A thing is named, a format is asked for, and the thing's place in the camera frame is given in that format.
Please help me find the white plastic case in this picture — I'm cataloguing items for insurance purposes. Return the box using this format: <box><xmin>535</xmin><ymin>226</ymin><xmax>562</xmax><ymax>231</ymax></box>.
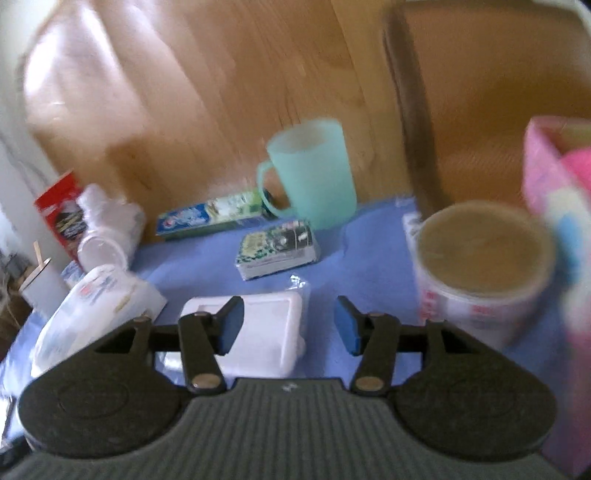
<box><xmin>154</xmin><ymin>290</ymin><xmax>309</xmax><ymax>381</ymax></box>

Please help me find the blue patterned tablecloth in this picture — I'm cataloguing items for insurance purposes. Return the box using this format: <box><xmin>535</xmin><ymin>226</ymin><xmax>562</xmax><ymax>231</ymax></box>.
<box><xmin>0</xmin><ymin>195</ymin><xmax>574</xmax><ymax>453</ymax></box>

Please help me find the white wet wipes pack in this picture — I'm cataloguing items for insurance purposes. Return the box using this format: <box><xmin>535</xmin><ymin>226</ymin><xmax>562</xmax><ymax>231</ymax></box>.
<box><xmin>30</xmin><ymin>265</ymin><xmax>167</xmax><ymax>378</ymax></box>

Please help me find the small green patterned box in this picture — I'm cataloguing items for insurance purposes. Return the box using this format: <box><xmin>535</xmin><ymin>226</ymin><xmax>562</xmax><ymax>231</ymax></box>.
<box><xmin>235</xmin><ymin>220</ymin><xmax>321</xmax><ymax>281</ymax></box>

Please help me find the white tin can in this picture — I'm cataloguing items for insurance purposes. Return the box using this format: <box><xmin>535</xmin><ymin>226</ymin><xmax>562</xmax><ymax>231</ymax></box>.
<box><xmin>413</xmin><ymin>201</ymin><xmax>556</xmax><ymax>350</ymax></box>

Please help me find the blue green toothpaste box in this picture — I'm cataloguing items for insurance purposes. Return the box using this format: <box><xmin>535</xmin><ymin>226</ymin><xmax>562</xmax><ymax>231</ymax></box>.
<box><xmin>155</xmin><ymin>190</ymin><xmax>273</xmax><ymax>240</ymax></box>

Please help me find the stack of clear plastic cups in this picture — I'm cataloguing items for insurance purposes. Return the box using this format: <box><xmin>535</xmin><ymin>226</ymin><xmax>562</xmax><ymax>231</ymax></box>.
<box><xmin>76</xmin><ymin>184</ymin><xmax>146</xmax><ymax>273</ymax></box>

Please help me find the mint green plastic mug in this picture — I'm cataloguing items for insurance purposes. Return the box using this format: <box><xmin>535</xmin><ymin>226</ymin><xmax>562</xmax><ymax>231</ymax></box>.
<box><xmin>256</xmin><ymin>118</ymin><xmax>358</xmax><ymax>230</ymax></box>

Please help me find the red snack packet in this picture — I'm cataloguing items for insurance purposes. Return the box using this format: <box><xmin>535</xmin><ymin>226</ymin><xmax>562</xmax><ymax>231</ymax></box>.
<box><xmin>34</xmin><ymin>170</ymin><xmax>87</xmax><ymax>261</ymax></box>

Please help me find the pink biscuit tin box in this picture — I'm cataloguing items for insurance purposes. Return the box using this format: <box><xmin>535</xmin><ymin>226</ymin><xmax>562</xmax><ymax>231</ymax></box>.
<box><xmin>522</xmin><ymin>116</ymin><xmax>590</xmax><ymax>474</ymax></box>

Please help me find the pink knitted ball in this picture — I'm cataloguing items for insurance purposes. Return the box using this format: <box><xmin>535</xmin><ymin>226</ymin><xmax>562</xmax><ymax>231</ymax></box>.
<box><xmin>559</xmin><ymin>146</ymin><xmax>591</xmax><ymax>200</ymax></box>

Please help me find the brown woven chair back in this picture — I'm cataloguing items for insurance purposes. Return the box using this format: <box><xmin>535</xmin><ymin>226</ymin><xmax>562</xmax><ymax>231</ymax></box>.
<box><xmin>383</xmin><ymin>1</ymin><xmax>590</xmax><ymax>216</ymax></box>

